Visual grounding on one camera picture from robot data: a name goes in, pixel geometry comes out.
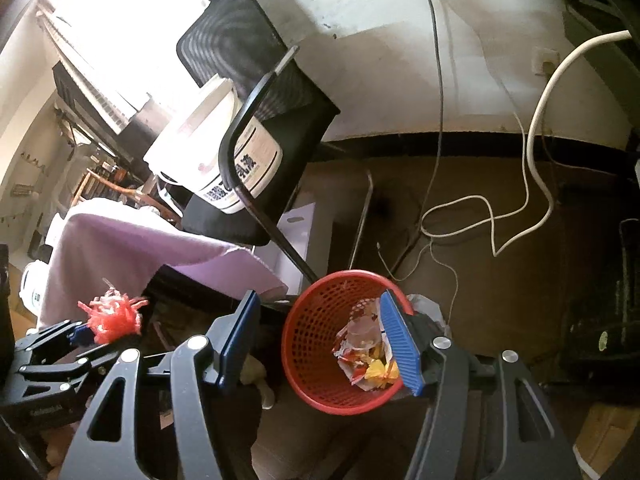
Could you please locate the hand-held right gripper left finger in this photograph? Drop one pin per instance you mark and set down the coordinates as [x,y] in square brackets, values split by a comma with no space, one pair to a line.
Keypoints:
[240,330]

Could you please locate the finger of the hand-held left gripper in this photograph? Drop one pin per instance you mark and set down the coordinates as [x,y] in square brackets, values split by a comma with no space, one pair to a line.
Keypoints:
[50,337]
[70,367]

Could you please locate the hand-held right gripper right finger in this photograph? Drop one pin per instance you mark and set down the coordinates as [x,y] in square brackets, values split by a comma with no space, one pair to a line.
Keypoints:
[400,345]

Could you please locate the red shredded plastic pom-pom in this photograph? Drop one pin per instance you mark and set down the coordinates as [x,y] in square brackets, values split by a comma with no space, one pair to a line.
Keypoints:
[112,317]

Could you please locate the red mesh waste basket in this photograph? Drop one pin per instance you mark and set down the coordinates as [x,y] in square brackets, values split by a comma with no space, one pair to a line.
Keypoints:
[315,320]

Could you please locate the yellow snack wrapper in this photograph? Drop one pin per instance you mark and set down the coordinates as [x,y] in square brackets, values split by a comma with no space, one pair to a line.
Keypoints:
[380,370]

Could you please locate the clear plastic wrapper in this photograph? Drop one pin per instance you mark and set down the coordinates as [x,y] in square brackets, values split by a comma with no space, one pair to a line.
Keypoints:
[365,332]

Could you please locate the white plastic bag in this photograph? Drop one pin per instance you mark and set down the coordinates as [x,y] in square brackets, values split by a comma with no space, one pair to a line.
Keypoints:
[430,307]

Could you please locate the beige soft object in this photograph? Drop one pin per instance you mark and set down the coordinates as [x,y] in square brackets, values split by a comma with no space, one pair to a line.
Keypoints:
[257,375]

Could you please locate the white plastic jar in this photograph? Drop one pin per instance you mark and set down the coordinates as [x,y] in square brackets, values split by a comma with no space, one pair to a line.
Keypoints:
[32,290]

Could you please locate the red and white snack wrapper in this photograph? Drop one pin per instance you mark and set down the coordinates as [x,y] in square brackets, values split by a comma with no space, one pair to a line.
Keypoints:
[350,360]

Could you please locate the white paper bag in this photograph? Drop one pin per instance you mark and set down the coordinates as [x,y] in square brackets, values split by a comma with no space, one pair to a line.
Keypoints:
[305,230]

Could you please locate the purple cloth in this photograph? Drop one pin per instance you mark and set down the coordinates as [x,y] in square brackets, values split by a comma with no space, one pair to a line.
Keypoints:
[125,240]

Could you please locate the wooden chair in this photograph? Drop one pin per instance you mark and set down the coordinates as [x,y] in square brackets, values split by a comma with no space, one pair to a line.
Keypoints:
[125,192]

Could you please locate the black equipment box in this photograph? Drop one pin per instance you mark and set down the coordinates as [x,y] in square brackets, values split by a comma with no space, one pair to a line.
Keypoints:
[600,320]

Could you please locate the white plastic bucket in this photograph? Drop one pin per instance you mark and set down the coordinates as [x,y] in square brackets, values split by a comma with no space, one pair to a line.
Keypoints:
[200,130]

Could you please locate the brown cardboard box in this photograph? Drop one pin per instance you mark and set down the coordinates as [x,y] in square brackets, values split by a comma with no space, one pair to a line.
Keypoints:
[610,435]

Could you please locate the window blind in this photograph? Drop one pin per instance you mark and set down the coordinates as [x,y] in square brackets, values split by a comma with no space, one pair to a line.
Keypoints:
[95,85]

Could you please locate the black mesh office chair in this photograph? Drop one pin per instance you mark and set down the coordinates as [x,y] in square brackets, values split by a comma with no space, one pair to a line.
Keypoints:
[225,25]

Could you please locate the white wall socket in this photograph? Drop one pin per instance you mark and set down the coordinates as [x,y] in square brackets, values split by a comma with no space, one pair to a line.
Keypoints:
[546,61]

